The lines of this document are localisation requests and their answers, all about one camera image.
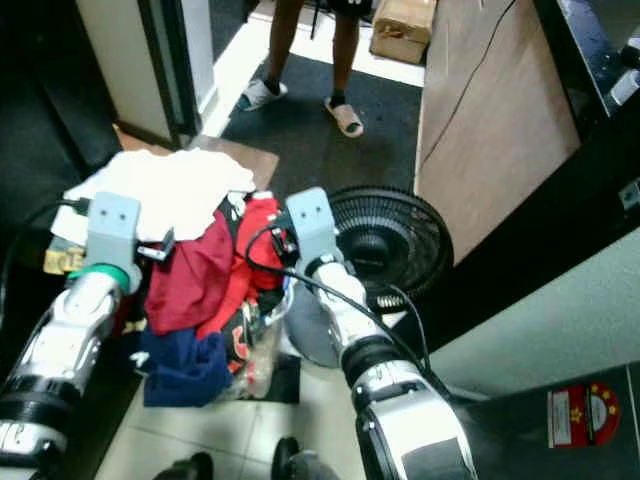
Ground white slide sandal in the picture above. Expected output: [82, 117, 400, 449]
[324, 96, 365, 139]
[237, 79, 290, 114]

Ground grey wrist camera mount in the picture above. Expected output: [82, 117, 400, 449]
[86, 191, 144, 269]
[284, 187, 340, 267]

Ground dark floor mat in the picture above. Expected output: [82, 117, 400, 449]
[220, 54, 423, 216]

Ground black right robot foot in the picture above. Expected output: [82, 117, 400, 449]
[271, 436, 353, 480]

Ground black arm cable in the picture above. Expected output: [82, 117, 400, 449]
[244, 222, 433, 376]
[0, 198, 93, 301]

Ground bright red garment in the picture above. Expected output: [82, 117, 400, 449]
[198, 194, 288, 341]

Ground navy blue garment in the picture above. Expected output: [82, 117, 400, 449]
[128, 322, 233, 408]

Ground brown cardboard box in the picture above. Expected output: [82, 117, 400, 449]
[369, 0, 437, 66]

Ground small yellow object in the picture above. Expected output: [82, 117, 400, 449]
[44, 246, 88, 277]

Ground white garment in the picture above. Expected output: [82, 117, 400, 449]
[64, 149, 258, 243]

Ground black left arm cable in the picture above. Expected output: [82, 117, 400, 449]
[0, 198, 93, 301]

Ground red round sticker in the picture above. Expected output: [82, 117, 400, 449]
[547, 381, 622, 449]

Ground dark red garment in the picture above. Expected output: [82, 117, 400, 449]
[145, 210, 233, 337]

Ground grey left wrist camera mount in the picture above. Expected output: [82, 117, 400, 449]
[86, 191, 144, 269]

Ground grey washing machine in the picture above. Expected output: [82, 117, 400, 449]
[428, 222, 640, 480]

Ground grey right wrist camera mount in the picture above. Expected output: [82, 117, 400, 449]
[284, 187, 340, 267]

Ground black floor fan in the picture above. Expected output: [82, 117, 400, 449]
[285, 184, 453, 370]

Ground clear plastic laundry basket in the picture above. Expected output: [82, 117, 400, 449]
[228, 285, 296, 401]

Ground white door frame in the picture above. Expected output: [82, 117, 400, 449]
[74, 0, 223, 148]

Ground black left robot foot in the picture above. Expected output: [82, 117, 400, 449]
[150, 451, 213, 480]

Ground black robot foot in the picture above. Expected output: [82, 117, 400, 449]
[150, 451, 213, 480]
[271, 436, 353, 480]

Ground person's bare legs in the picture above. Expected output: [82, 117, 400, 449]
[263, 0, 379, 103]

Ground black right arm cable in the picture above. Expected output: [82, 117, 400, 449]
[244, 222, 433, 376]

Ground black red printed garment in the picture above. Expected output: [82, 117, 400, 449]
[226, 300, 265, 389]

